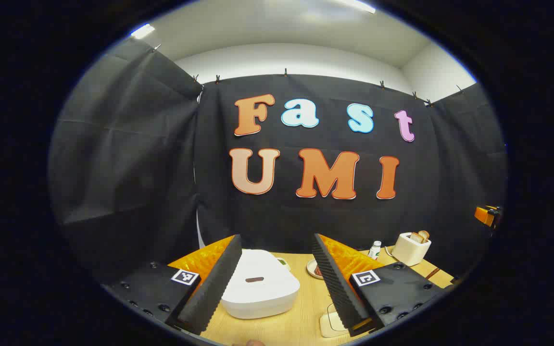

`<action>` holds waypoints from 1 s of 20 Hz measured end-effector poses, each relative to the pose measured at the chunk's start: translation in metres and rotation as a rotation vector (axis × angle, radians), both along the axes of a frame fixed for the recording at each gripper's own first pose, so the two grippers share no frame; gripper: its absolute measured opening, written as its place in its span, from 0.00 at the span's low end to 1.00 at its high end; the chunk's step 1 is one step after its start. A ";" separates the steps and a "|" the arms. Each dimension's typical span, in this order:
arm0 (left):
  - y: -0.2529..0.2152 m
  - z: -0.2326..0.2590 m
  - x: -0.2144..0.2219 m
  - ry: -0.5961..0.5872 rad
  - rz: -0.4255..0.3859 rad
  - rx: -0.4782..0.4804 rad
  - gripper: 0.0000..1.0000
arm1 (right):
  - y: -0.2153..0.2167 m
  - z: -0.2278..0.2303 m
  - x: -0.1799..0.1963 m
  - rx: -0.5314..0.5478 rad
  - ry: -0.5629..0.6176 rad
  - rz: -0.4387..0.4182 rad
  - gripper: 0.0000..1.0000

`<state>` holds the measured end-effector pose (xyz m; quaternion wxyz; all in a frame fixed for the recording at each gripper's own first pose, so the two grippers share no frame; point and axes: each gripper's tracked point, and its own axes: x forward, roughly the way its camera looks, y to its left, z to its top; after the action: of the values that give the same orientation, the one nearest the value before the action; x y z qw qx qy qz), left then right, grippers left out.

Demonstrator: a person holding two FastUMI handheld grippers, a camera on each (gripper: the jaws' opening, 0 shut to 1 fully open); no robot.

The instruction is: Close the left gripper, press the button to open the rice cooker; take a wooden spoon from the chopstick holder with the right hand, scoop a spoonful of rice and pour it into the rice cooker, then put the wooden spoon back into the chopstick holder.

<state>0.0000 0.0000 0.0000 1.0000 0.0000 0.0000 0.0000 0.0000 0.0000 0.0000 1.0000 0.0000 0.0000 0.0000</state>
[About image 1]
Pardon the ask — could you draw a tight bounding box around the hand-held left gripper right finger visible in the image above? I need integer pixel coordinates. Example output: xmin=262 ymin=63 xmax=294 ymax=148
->
xmin=312 ymin=234 xmax=454 ymax=337

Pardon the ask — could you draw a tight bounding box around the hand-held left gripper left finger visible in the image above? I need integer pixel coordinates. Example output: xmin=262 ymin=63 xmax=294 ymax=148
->
xmin=100 ymin=234 xmax=243 ymax=336

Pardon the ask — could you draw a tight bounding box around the white rice cooker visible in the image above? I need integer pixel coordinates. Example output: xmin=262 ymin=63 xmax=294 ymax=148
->
xmin=221 ymin=249 xmax=301 ymax=320

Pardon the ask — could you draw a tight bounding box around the white round plate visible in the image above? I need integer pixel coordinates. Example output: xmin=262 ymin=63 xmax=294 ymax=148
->
xmin=306 ymin=259 xmax=325 ymax=280

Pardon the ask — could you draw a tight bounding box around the white toaster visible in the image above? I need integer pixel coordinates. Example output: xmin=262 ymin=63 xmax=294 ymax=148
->
xmin=391 ymin=232 xmax=432 ymax=267

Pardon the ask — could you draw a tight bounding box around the black backdrop cloth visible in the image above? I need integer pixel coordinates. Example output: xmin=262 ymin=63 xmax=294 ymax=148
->
xmin=48 ymin=37 xmax=507 ymax=289

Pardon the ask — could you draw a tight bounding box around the ceiling light panel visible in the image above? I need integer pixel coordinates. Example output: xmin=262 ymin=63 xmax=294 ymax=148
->
xmin=130 ymin=23 xmax=156 ymax=40

